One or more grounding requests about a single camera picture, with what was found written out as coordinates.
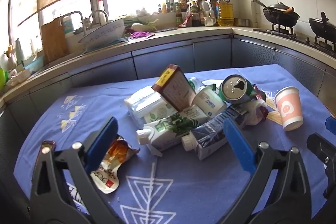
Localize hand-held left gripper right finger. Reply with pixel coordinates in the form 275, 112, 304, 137
223, 117, 312, 224

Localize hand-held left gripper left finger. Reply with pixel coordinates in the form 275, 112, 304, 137
30, 116, 124, 224

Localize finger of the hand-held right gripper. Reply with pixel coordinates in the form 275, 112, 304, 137
307, 132, 336, 198
325, 116, 336, 132

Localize orange snack wrapper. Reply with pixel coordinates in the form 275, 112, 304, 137
90, 135, 140, 194

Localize small white milk carton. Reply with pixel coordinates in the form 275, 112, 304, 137
181, 105, 208, 123

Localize green white snack packet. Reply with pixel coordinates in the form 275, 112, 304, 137
201, 79, 218, 89

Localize dark blue drink carton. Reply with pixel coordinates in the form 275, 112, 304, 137
181, 105, 248, 161

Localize dark crumpled snack wrapper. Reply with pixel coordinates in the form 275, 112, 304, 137
248, 84, 270, 125

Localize pink paper cup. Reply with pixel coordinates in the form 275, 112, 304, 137
274, 86, 304, 131

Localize small white yogurt bottle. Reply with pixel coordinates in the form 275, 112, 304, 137
192, 86, 228, 117

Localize clear plastic bottle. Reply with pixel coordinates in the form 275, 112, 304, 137
123, 76, 200, 125

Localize green drink can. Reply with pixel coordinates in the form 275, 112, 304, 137
219, 74, 259, 104

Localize leaf print drink carton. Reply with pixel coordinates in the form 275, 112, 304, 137
136, 113, 200, 154

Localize blue printed tablecloth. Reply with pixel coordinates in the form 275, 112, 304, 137
13, 64, 336, 224

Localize brown cardboard box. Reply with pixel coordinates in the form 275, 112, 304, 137
151, 64, 196, 112

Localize black pan with lid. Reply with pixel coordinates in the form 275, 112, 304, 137
308, 11, 336, 44

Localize gas stove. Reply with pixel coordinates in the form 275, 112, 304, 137
252, 23, 336, 54

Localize grey kitchen counter cabinet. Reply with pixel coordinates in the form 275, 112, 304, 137
0, 25, 336, 135

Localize blue plastic tray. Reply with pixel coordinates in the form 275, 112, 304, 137
22, 55, 44, 73

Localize white enamel basin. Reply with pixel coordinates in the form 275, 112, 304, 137
78, 17, 126, 50

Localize wooden cutting board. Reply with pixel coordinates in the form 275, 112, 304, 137
41, 17, 70, 64

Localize purple cabbage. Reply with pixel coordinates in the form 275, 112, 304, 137
129, 30, 156, 40

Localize black wok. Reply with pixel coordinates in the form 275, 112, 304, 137
251, 0, 300, 28

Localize white radish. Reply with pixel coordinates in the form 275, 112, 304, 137
131, 23, 158, 31

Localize green white box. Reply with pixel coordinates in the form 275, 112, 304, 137
62, 15, 75, 35

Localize white thermos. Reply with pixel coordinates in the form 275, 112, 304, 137
14, 38, 25, 62

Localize green onions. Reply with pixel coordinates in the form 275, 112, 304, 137
124, 18, 159, 28

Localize chrome faucet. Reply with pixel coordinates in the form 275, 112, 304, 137
58, 10, 85, 30
89, 10, 109, 25

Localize yellow cooking oil bottle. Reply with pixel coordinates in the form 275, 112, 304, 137
217, 0, 235, 27

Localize white plastic jug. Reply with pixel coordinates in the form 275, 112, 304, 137
200, 0, 217, 26

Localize dark sauce bottle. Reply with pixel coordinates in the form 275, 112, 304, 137
175, 2, 183, 25

